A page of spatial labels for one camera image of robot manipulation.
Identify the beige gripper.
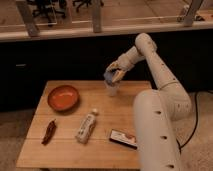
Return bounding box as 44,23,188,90
106,55,134,83

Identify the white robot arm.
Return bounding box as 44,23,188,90
104,33,191,171

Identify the white ceramic cup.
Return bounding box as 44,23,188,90
106,84,119,97

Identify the orange bowl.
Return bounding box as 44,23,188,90
47,85,79,112

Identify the white plastic bottle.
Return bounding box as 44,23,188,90
75,108,98,144

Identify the dark snack box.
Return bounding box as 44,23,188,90
109,129,137,149

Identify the wooden table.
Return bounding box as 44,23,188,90
16,81,151,169

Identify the black office chair right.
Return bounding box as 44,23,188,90
72,0,104,13

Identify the black office chair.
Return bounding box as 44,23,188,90
72,0,104,13
26,0,67,26

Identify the dried red chili pepper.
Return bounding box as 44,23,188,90
42,120,56,145

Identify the black cable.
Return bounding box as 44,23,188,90
176,91,200,151

